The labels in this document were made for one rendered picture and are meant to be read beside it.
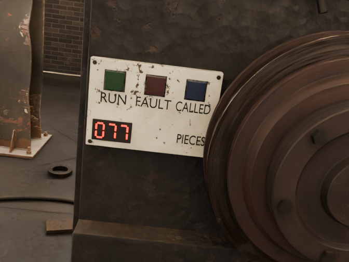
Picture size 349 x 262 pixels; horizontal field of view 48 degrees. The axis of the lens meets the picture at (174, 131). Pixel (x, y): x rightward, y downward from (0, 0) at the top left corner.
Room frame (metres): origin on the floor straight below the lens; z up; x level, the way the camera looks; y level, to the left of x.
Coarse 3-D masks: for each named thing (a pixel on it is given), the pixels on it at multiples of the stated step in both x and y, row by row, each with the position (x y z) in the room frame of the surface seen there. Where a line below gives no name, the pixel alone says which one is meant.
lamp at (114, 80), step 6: (108, 72) 0.75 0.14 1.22; (114, 72) 0.76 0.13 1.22; (120, 72) 0.76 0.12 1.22; (108, 78) 0.75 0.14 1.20; (114, 78) 0.76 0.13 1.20; (120, 78) 0.76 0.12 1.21; (108, 84) 0.75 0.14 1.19; (114, 84) 0.76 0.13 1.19; (120, 84) 0.76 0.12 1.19; (120, 90) 0.76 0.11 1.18
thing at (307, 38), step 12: (312, 36) 0.71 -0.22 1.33; (324, 36) 0.71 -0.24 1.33; (276, 48) 0.71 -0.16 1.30; (264, 60) 0.71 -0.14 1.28; (228, 96) 0.70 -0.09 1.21; (216, 108) 0.70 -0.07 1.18; (216, 120) 0.70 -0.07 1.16; (204, 144) 0.71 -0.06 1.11; (204, 156) 0.70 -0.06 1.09; (204, 168) 0.70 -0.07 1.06
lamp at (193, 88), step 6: (192, 84) 0.76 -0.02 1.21; (198, 84) 0.76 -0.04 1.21; (204, 84) 0.76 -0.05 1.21; (186, 90) 0.76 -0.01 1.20; (192, 90) 0.76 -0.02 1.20; (198, 90) 0.76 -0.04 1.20; (204, 90) 0.76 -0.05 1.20; (186, 96) 0.76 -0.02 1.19; (192, 96) 0.76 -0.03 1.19; (198, 96) 0.76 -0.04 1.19
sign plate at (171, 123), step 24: (96, 72) 0.76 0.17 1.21; (144, 72) 0.76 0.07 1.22; (168, 72) 0.77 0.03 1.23; (192, 72) 0.77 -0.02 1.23; (216, 72) 0.77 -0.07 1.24; (96, 96) 0.76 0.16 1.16; (120, 96) 0.76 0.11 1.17; (144, 96) 0.76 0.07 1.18; (168, 96) 0.77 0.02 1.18; (216, 96) 0.77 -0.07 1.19; (96, 120) 0.76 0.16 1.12; (120, 120) 0.76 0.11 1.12; (144, 120) 0.76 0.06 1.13; (168, 120) 0.77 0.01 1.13; (192, 120) 0.77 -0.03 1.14; (96, 144) 0.76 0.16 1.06; (120, 144) 0.76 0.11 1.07; (144, 144) 0.76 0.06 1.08; (168, 144) 0.77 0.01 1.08; (192, 144) 0.77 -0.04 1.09
